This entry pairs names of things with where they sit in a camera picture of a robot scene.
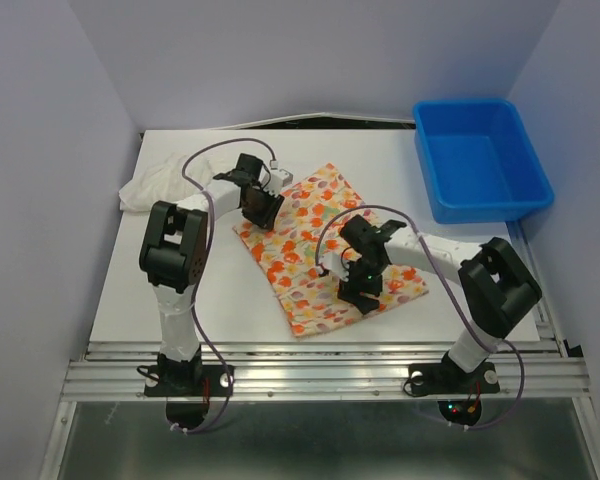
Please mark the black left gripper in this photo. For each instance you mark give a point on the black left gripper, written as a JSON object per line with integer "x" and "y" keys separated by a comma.
{"x": 267, "y": 217}

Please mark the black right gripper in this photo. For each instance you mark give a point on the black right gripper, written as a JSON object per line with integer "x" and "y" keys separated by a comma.
{"x": 350, "y": 292}

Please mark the orange floral patterned skirt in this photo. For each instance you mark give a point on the orange floral patterned skirt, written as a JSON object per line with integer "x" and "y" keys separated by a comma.
{"x": 286, "y": 255}

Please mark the white ruffled skirt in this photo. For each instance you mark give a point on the white ruffled skirt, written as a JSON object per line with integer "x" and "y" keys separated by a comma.
{"x": 164, "y": 181}

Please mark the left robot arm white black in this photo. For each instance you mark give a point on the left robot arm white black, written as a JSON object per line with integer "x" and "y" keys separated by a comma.
{"x": 176, "y": 247}

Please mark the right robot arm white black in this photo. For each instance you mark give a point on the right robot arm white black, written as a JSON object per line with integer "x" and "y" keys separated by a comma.
{"x": 490, "y": 286}

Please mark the blue plastic bin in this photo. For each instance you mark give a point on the blue plastic bin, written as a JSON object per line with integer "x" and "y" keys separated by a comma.
{"x": 477, "y": 161}

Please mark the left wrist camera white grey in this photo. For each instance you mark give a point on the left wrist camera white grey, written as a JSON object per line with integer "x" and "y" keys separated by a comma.
{"x": 278, "y": 180}

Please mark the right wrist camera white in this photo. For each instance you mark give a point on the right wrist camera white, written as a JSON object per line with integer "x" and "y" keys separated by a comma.
{"x": 336, "y": 264}

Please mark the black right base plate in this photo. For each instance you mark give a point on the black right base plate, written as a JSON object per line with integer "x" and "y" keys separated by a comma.
{"x": 426, "y": 379}

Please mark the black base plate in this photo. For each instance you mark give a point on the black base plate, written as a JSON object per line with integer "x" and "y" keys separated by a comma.
{"x": 426, "y": 379}
{"x": 212, "y": 382}

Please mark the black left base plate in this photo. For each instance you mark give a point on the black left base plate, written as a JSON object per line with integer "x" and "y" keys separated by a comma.
{"x": 212, "y": 382}

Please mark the aluminium rail frame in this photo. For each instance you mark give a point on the aluminium rail frame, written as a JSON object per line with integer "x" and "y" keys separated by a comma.
{"x": 327, "y": 407}

